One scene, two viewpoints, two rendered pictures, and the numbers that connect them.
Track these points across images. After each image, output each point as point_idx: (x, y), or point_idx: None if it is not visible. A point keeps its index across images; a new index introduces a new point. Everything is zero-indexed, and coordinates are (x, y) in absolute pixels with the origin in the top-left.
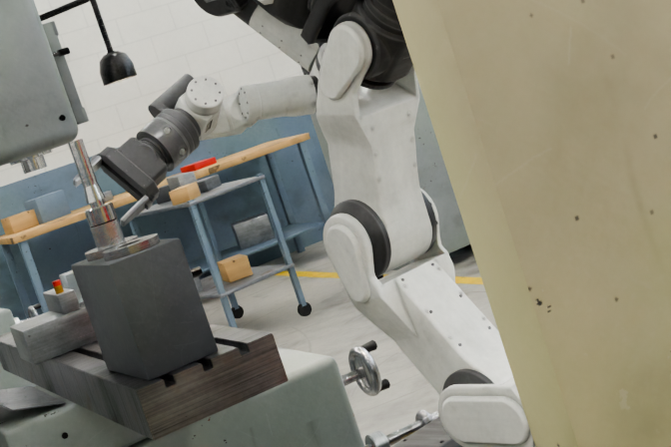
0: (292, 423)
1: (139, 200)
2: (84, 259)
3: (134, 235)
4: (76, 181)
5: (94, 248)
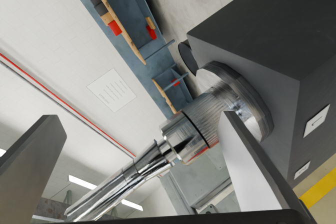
0: None
1: (261, 219)
2: (197, 42)
3: (258, 132)
4: (64, 137)
5: (203, 73)
